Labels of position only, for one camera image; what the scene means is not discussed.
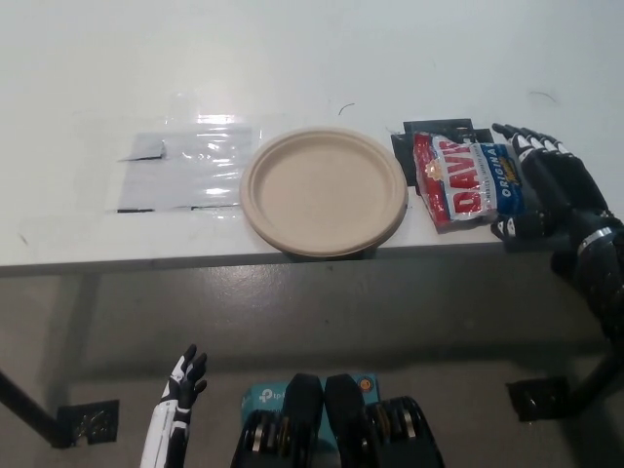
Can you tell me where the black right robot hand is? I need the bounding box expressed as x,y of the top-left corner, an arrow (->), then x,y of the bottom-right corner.
490,122 -> 616,255

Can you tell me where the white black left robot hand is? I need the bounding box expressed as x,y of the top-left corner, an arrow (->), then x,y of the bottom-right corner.
139,343 -> 210,468

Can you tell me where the clear plastic taped grey sheet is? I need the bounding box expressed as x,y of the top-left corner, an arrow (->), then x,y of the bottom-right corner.
116,116 -> 262,215

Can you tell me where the beige paper plate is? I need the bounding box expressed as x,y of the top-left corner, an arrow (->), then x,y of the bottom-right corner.
239,125 -> 410,257

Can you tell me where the black tape patch under bag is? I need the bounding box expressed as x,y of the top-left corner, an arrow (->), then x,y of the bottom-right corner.
390,118 -> 492,189

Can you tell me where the black slanted table leg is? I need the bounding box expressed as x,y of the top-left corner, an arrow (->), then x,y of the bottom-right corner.
0,370 -> 59,449
567,335 -> 616,415

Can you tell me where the teal cardboard box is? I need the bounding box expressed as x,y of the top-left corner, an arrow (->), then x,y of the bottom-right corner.
242,372 -> 380,445

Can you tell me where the red blue sunflower seed bag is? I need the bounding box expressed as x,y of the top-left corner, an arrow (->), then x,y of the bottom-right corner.
412,131 -> 527,235

